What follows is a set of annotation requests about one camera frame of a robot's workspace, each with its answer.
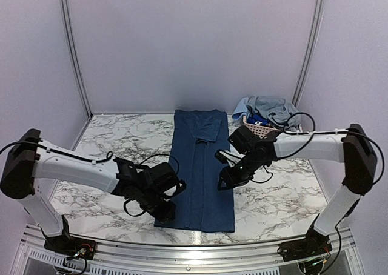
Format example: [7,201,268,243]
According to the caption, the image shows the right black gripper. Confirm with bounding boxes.
[218,150,266,190]

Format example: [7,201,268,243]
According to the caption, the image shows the dark blue t-shirt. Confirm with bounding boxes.
[154,110,235,233]

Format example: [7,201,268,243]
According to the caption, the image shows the pink plastic laundry basket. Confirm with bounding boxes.
[242,114,304,138]

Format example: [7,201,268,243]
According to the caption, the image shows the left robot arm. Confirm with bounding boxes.
[1,128,186,254]

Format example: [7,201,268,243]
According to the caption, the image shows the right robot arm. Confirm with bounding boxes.
[215,124,384,256]

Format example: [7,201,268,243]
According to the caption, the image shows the royal blue printed garment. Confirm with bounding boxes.
[246,114,272,127]

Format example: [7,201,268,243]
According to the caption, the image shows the light blue cloth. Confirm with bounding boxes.
[232,96,251,121]

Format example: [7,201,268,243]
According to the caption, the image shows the light blue denim jeans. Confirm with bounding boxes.
[246,96,301,131]

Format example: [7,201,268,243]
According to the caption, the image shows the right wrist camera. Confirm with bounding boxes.
[215,149,235,167]

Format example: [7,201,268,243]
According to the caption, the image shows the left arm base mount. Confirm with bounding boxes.
[44,234,96,260]

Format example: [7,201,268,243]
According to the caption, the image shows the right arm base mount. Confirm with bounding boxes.
[277,236,332,262]

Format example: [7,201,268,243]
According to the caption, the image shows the left aluminium corner post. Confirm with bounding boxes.
[59,0,93,119]

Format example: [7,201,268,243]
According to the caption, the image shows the aluminium corner post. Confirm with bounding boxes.
[59,0,93,119]
[292,0,324,107]

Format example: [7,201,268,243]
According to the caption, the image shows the right aluminium corner post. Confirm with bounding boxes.
[292,0,324,107]

